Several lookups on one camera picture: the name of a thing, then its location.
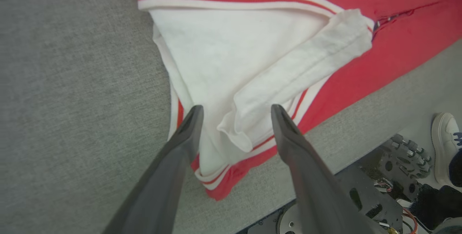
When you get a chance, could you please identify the grey roller wheel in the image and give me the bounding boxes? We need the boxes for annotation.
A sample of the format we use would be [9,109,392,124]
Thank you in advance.
[383,134,432,178]

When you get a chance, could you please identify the red and white garment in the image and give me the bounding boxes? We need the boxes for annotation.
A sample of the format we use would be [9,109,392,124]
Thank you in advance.
[132,0,462,201]

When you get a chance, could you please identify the white sneaker shoe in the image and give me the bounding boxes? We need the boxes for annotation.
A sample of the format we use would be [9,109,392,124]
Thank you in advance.
[431,112,462,191]

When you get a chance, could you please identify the dark trouser leg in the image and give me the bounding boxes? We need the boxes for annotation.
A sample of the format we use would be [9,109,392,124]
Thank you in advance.
[449,149,462,187]

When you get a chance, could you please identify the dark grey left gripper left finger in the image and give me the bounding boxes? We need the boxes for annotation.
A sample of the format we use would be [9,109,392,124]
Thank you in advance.
[103,105,204,234]

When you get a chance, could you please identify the grey fabric padded surface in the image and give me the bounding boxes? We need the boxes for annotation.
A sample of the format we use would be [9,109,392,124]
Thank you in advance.
[0,0,462,234]

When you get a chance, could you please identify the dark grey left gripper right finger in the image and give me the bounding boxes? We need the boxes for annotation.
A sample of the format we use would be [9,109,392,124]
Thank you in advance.
[271,104,385,234]

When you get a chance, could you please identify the orange wire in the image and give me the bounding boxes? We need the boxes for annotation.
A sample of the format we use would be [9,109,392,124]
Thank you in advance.
[402,208,419,234]

